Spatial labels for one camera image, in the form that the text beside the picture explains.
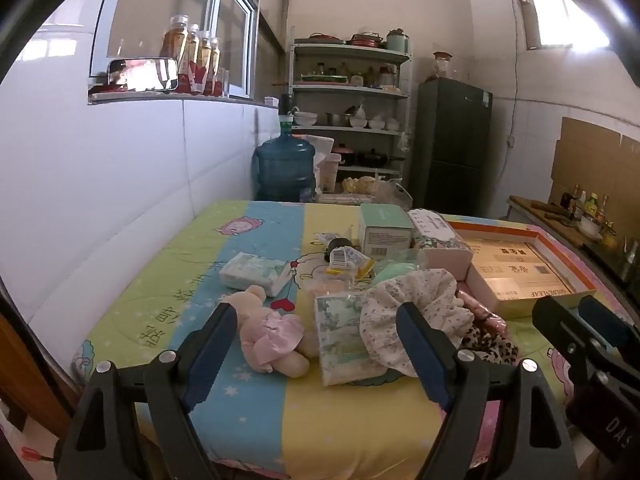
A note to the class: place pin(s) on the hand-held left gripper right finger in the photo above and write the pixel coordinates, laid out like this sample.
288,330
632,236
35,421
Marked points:
425,355

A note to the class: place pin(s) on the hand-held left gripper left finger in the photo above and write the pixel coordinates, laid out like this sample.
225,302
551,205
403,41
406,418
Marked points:
207,360

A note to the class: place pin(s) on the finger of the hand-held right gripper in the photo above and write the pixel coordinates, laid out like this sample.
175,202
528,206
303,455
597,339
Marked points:
560,325
602,317

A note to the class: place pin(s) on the orange rimmed cardboard box tray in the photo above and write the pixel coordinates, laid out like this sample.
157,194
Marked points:
520,270

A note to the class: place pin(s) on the teddy bear with pink dress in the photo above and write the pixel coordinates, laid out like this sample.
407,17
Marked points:
270,332

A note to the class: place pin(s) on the leopard print cloth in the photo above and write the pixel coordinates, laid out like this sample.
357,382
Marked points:
492,345

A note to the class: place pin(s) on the green white tissue pack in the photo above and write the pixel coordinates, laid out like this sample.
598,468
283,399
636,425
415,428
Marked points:
255,272
345,340

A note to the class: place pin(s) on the mint green cloth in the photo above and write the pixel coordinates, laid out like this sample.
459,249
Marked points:
395,272

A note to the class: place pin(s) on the white floral cloth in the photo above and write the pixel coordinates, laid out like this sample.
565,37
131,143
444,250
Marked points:
420,300

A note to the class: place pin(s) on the pink striped cloth item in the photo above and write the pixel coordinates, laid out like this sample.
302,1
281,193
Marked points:
480,310

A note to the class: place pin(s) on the white bowl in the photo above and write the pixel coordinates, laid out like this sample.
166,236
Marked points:
589,227

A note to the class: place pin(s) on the group of condiment bottles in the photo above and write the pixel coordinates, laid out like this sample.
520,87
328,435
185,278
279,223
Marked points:
592,205

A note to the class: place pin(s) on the floral tissue box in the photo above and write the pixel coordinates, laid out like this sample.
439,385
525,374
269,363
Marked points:
440,242

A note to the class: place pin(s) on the kitchen counter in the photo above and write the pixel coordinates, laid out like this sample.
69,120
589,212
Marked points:
530,210

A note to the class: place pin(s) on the green cardboard box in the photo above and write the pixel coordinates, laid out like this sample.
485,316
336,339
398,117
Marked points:
385,232

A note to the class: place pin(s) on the clear plastic bag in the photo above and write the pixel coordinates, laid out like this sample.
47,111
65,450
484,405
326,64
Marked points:
392,192

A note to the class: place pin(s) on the wooden door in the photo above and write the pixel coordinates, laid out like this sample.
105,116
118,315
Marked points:
30,370

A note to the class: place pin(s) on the black frying pan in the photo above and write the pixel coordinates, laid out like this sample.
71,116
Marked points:
372,159

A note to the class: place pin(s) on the blue water jug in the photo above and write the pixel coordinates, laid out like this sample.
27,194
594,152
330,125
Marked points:
282,170

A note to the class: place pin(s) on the white plastic bucket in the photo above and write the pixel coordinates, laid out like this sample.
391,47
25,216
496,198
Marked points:
330,172

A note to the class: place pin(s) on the dark green refrigerator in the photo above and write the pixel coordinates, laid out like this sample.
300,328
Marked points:
452,145

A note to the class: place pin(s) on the red cooking pot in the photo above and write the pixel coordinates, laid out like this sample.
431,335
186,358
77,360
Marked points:
344,155

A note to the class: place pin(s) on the row of white bowls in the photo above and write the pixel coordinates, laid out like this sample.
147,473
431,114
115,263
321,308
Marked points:
350,121

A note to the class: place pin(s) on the white metal shelf rack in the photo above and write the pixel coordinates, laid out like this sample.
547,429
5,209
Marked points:
350,87

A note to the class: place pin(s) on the glass jar with red lid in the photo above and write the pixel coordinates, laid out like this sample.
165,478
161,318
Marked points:
442,65

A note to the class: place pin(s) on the amber liquid bottle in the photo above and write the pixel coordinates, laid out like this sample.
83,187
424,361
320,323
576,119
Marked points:
216,70
192,60
205,65
174,45

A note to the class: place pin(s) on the rectangular mirror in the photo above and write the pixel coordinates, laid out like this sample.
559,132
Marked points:
142,75

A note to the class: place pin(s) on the bright window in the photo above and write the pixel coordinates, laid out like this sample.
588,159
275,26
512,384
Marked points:
565,10

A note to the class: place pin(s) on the teal enamel pot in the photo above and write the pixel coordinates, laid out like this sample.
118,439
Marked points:
397,41

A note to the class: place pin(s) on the red stacked pans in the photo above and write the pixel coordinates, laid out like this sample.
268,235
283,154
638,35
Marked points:
366,40

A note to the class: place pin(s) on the cardboard sheets on wall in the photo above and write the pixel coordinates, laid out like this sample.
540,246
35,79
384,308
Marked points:
590,160

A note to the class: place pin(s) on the sliding window with grey frame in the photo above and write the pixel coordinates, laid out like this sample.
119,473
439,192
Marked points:
165,0

